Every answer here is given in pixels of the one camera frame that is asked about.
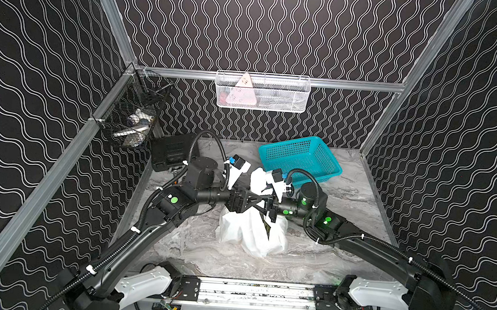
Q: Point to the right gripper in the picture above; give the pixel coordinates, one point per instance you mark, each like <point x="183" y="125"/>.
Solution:
<point x="274" y="210"/>

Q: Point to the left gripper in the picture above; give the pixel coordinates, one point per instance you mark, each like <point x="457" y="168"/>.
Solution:
<point x="234" y="201"/>

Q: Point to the white plastic bag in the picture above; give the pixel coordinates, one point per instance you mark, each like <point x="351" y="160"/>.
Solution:
<point x="257" y="234"/>

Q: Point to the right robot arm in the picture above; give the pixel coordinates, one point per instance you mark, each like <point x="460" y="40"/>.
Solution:
<point x="426" y="285"/>

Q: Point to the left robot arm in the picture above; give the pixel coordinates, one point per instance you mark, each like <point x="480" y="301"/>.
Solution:
<point x="209" y="177"/>

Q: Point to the teal plastic basket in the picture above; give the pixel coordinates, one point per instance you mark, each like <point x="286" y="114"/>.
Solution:
<point x="310" y="153"/>

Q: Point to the black tool case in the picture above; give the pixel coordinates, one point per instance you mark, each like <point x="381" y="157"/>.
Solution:
<point x="170" y="151"/>

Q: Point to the pink triangle card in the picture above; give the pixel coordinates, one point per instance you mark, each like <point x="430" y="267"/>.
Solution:
<point x="243" y="93"/>

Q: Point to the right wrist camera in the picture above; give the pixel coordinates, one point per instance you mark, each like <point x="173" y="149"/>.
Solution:
<point x="275" y="178"/>

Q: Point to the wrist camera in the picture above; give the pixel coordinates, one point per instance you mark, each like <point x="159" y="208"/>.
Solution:
<point x="237" y="167"/>
<point x="275" y="178"/>

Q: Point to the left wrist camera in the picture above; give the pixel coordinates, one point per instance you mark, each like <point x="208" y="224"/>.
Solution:
<point x="237" y="167"/>

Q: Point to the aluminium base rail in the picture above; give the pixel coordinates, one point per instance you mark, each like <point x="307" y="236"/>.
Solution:
<point x="365" y="295"/>

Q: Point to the clear wall basket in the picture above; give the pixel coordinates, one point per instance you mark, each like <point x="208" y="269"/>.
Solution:
<point x="275" y="92"/>

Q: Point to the items in wire basket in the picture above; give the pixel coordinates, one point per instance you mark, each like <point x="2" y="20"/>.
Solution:
<point x="138" y="127"/>

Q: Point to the black wire basket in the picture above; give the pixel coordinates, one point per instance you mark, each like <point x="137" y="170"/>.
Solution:
<point x="144" y="91"/>

